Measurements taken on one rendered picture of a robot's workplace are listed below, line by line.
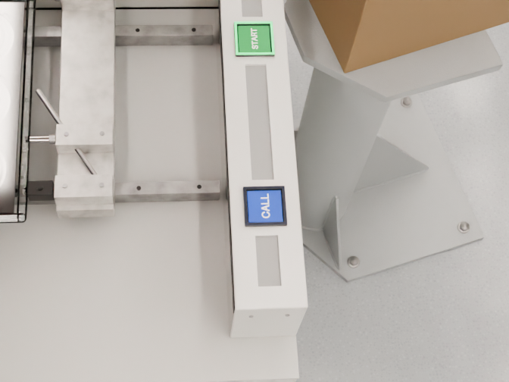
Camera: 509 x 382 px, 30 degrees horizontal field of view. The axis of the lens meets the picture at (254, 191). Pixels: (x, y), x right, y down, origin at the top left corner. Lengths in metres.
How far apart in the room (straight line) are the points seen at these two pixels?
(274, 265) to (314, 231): 1.05
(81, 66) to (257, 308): 0.48
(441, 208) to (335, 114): 0.66
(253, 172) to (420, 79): 0.39
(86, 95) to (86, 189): 0.17
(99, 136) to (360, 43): 0.42
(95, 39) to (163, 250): 0.34
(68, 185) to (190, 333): 0.27
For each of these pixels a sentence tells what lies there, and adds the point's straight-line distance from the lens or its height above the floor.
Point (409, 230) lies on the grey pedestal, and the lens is 2.33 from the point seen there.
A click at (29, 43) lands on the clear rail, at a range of 1.46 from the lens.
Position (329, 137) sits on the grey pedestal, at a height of 0.49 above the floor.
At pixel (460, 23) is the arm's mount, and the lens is 1.57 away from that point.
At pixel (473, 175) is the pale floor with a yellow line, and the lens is 2.45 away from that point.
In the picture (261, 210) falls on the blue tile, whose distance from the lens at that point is 1.26.
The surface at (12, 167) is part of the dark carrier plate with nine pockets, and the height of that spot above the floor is 0.90.
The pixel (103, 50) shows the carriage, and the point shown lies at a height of 0.88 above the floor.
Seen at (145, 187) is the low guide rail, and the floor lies 0.85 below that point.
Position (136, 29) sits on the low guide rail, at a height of 0.85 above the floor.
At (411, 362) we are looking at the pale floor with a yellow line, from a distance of 2.24.
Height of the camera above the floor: 2.12
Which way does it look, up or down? 66 degrees down
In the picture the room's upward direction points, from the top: 10 degrees clockwise
